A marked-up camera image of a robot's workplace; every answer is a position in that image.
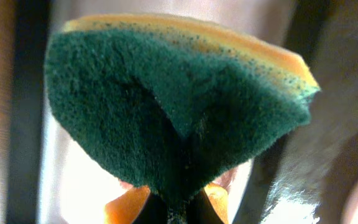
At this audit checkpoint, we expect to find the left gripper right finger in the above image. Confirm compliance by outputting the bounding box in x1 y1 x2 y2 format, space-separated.
186 190 223 224

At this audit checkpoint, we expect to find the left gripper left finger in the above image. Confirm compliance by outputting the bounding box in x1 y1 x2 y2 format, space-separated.
132 194 168 224

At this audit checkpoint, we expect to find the green and yellow sponge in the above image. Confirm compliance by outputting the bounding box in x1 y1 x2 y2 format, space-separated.
44 14 319 223

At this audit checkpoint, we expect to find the small black water tray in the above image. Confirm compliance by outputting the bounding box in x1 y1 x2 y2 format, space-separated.
6 0 323 224

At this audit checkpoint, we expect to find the large brown serving tray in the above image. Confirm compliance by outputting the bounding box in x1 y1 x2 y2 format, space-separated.
233 0 358 224

